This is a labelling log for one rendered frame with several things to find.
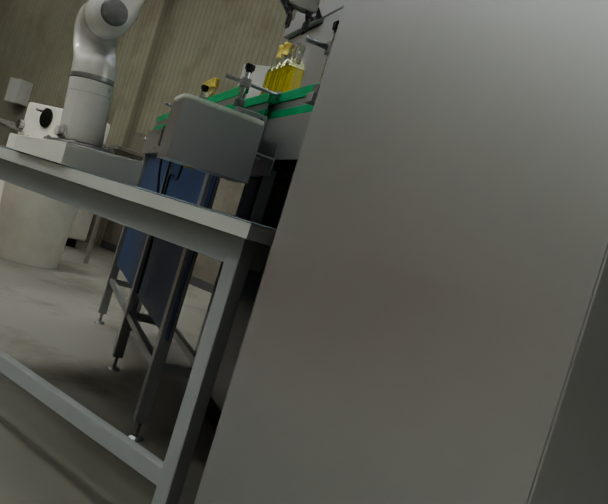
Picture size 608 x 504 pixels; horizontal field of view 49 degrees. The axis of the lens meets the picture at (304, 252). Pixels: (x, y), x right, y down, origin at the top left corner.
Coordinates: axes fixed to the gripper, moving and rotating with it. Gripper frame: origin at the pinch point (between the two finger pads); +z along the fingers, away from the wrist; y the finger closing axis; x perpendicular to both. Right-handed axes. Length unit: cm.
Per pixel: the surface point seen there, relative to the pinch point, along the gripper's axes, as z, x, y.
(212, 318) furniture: 86, 77, 20
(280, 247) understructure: 67, 108, 21
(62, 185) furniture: 70, 20, 55
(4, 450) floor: 139, 29, 50
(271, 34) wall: -109, -412, -91
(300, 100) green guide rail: 30.0, 38.9, 3.6
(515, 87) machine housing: 46, 158, 21
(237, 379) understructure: 90, 107, 22
